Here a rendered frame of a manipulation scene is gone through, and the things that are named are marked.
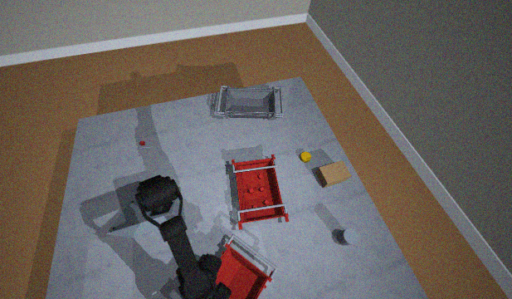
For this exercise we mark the yellow short cylinder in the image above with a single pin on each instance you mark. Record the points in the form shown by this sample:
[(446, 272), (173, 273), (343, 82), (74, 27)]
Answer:
[(305, 157)]

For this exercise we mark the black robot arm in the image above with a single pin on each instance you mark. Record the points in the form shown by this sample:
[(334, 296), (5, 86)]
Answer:
[(196, 279)]

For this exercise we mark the tan rectangular block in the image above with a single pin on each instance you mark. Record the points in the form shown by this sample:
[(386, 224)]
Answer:
[(333, 174)]

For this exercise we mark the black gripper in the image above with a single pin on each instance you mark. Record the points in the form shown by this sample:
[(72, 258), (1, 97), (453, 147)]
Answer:
[(223, 292)]

